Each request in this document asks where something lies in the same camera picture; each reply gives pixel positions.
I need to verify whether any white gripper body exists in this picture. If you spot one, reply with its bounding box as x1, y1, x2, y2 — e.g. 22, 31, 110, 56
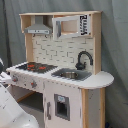
0, 72, 11, 85

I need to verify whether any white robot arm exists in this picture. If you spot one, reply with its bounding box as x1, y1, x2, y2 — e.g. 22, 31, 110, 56
0, 58, 39, 128

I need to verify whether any wooden toy kitchen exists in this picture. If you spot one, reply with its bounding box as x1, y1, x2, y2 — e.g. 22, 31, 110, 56
8, 11, 114, 128

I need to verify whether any left stove knob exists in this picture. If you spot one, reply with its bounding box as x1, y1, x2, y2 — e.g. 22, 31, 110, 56
12, 77, 18, 82

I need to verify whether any stove knob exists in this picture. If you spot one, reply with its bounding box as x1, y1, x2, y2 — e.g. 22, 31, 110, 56
12, 77, 18, 82
31, 81, 37, 88

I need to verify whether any right stove knob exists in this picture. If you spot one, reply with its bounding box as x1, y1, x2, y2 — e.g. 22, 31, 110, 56
31, 81, 37, 88

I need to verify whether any black toy stovetop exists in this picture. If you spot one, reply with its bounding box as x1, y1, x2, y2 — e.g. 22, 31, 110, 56
18, 62, 55, 73

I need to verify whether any grey range hood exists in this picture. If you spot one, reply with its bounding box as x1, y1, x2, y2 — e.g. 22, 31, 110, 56
24, 16, 52, 35

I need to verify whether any white cabinet door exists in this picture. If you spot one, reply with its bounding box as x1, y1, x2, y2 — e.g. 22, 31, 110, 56
44, 81, 82, 128

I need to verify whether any grey toy sink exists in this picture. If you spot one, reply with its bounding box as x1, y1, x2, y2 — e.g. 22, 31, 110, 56
52, 68, 92, 81

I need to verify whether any black toy faucet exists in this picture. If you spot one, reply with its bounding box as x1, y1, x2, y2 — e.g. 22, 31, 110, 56
75, 51, 93, 70

